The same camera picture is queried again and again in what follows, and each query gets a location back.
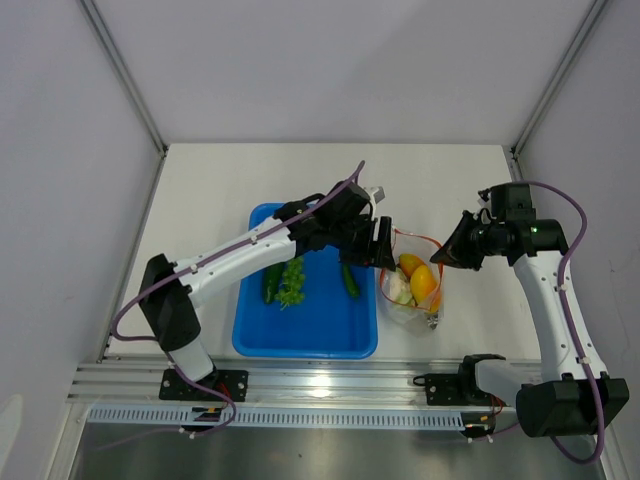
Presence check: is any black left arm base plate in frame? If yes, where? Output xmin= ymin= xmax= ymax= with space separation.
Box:
xmin=158 ymin=369 xmax=249 ymax=402

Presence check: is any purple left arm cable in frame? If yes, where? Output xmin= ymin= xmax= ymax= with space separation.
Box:
xmin=110 ymin=160 xmax=366 ymax=441

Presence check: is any green grape bunch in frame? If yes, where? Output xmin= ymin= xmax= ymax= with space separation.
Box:
xmin=275 ymin=257 xmax=306 ymax=310

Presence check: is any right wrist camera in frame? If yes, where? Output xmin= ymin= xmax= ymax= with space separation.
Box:
xmin=478 ymin=182 xmax=536 ymax=222

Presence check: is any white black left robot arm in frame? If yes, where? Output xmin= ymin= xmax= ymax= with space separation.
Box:
xmin=136 ymin=182 xmax=394 ymax=400

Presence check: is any white green cabbage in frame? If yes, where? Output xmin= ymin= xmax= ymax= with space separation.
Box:
xmin=388 ymin=270 xmax=416 ymax=307

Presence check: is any dark green cucumber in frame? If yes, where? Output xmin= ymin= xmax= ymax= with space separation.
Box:
xmin=262 ymin=262 xmax=285 ymax=305

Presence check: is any aluminium mounting rail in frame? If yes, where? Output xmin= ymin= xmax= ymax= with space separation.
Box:
xmin=67 ymin=357 xmax=458 ymax=409

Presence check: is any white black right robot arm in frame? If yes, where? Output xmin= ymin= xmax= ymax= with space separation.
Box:
xmin=431 ymin=182 xmax=629 ymax=437

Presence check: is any red orange mango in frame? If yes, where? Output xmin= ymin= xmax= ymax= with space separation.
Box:
xmin=398 ymin=253 xmax=425 ymax=278

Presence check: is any clear zip top bag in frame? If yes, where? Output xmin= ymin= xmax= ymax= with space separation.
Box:
xmin=378 ymin=226 xmax=444 ymax=336

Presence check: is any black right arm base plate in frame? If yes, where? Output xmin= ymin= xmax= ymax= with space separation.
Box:
xmin=412 ymin=373 xmax=490 ymax=406

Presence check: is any yellow orange mango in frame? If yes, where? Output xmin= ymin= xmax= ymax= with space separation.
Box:
xmin=410 ymin=265 xmax=441 ymax=313

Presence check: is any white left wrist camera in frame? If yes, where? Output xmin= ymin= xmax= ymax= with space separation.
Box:
xmin=364 ymin=186 xmax=385 ymax=218

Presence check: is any green chili pepper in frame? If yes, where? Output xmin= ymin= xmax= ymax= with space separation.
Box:
xmin=341 ymin=264 xmax=361 ymax=299

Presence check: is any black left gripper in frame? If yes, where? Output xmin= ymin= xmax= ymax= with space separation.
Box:
xmin=329 ymin=214 xmax=395 ymax=272

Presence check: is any white slotted cable duct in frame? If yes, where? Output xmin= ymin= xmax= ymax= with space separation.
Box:
xmin=87 ymin=404 xmax=465 ymax=432

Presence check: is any blue plastic tray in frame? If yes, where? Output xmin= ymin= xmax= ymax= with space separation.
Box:
xmin=232 ymin=202 xmax=380 ymax=360

